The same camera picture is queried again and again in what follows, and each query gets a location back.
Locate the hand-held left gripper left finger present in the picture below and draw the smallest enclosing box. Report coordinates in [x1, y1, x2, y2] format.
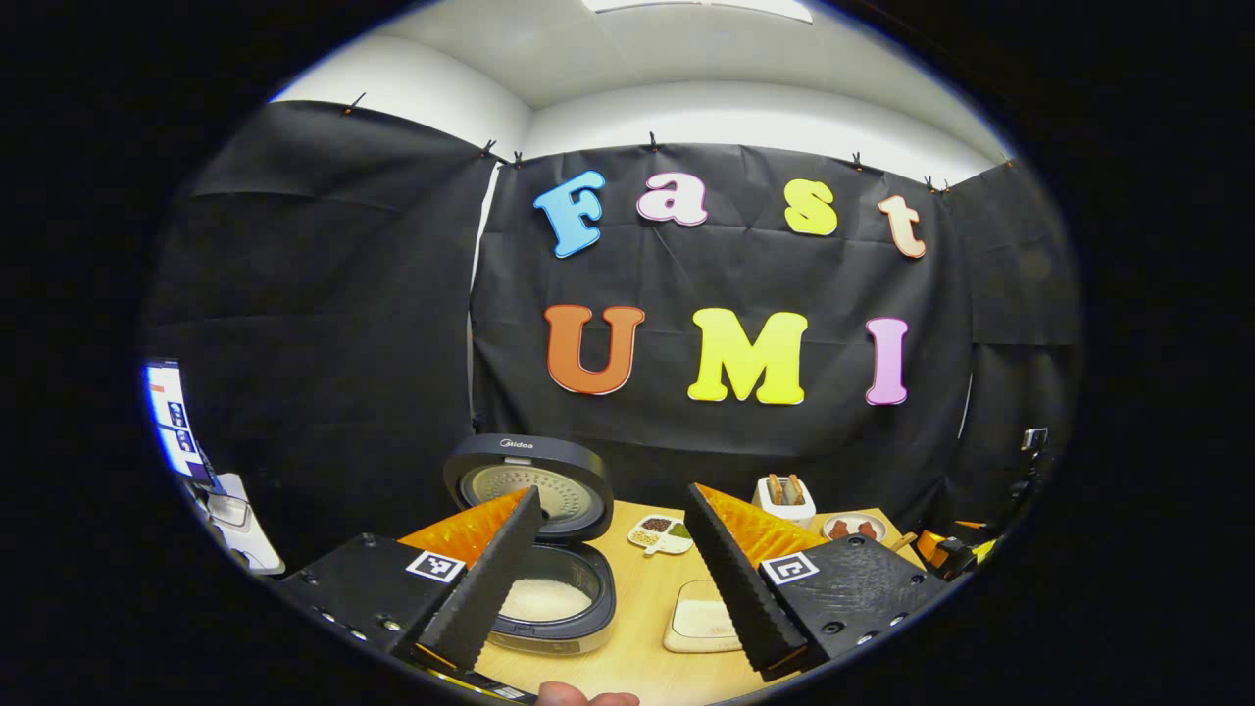
[279, 487, 543, 673]

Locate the computer screen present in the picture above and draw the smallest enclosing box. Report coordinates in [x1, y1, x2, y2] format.
[145, 360, 219, 491]

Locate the white toaster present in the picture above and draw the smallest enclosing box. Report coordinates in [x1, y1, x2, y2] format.
[752, 474, 817, 528]

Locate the white round plate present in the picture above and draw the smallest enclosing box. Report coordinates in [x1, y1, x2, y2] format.
[822, 513, 888, 545]

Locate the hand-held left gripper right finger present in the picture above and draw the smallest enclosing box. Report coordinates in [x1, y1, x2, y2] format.
[683, 482, 950, 682]

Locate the dark grey rice cooker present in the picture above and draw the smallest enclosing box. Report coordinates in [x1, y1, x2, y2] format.
[443, 433, 617, 656]

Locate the white sectioned bean dish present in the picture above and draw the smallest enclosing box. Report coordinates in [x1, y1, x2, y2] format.
[627, 514, 694, 556]

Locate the ceiling light panel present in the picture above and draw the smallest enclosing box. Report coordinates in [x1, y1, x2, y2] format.
[583, 0, 815, 24]

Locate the clear container of rice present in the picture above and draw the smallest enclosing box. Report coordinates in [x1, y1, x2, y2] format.
[664, 579, 743, 654]

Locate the white object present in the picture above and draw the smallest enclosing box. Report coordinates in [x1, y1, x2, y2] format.
[201, 474, 285, 575]

